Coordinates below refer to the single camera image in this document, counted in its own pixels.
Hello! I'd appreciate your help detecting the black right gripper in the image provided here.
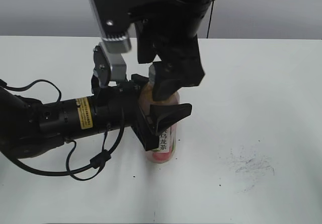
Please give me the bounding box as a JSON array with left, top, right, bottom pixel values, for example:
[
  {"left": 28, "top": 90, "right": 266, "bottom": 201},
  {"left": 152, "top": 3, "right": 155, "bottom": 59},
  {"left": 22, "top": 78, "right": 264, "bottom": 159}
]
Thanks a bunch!
[{"left": 137, "top": 20, "right": 205, "bottom": 100}]

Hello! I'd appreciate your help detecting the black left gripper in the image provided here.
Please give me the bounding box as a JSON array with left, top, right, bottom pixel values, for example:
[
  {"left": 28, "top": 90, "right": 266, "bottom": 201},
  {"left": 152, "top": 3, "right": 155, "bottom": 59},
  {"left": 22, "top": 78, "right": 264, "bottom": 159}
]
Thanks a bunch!
[{"left": 93, "top": 74, "right": 192, "bottom": 151}]

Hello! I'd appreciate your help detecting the peach oolong tea bottle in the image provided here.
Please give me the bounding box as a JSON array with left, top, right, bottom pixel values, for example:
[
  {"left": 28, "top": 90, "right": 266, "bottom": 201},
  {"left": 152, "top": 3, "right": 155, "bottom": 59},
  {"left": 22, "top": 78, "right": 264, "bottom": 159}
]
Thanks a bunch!
[{"left": 138, "top": 82, "right": 181, "bottom": 164}]

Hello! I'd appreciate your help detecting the white bottle cap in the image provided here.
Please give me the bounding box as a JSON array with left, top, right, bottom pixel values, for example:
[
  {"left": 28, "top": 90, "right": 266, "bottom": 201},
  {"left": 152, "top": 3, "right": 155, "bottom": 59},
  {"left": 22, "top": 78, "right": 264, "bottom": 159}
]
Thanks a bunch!
[{"left": 148, "top": 64, "right": 156, "bottom": 85}]

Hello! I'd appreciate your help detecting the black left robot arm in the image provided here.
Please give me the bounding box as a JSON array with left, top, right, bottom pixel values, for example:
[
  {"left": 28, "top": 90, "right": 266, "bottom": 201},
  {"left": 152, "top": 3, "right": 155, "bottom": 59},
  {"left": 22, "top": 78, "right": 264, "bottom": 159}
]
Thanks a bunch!
[{"left": 1, "top": 74, "right": 192, "bottom": 159}]

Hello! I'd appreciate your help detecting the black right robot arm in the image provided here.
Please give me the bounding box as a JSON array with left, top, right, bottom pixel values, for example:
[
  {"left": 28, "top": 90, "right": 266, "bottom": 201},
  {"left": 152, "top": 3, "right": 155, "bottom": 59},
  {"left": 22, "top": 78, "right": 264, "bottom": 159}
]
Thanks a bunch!
[{"left": 130, "top": 0, "right": 215, "bottom": 101}]

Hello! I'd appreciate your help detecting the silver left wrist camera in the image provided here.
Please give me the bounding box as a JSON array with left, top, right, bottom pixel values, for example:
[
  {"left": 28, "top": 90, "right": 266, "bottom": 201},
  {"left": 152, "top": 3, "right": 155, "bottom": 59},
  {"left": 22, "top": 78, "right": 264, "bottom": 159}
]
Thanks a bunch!
[{"left": 93, "top": 42, "right": 127, "bottom": 89}]

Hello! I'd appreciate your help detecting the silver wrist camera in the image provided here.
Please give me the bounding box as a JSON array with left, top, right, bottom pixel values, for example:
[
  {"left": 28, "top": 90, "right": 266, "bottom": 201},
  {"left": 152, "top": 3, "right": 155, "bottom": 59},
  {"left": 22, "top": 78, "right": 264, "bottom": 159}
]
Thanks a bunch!
[
  {"left": 89, "top": 0, "right": 131, "bottom": 54},
  {"left": 93, "top": 42, "right": 127, "bottom": 89}
]

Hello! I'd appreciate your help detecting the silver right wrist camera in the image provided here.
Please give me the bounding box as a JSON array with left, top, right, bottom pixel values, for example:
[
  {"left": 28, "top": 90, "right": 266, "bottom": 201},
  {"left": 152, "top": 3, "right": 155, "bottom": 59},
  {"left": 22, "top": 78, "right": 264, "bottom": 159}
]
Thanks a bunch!
[{"left": 89, "top": 0, "right": 131, "bottom": 54}]

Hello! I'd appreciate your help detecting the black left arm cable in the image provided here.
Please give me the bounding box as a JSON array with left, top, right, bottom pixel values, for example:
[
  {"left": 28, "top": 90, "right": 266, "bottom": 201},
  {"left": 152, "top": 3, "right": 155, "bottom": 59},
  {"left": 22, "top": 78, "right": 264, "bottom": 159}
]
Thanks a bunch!
[{"left": 0, "top": 81, "right": 125, "bottom": 182}]

